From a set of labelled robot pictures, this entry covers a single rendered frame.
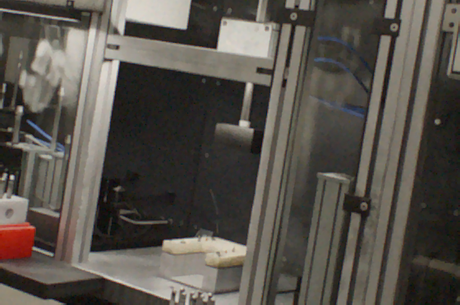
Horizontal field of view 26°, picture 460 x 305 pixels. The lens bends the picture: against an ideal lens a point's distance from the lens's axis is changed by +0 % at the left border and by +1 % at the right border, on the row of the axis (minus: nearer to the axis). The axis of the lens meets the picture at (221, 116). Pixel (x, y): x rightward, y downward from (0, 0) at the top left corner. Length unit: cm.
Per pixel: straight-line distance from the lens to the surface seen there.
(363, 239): 151
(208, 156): 220
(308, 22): 157
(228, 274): 182
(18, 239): 186
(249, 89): 186
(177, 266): 186
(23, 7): 191
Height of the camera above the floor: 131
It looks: 3 degrees down
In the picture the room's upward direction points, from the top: 9 degrees clockwise
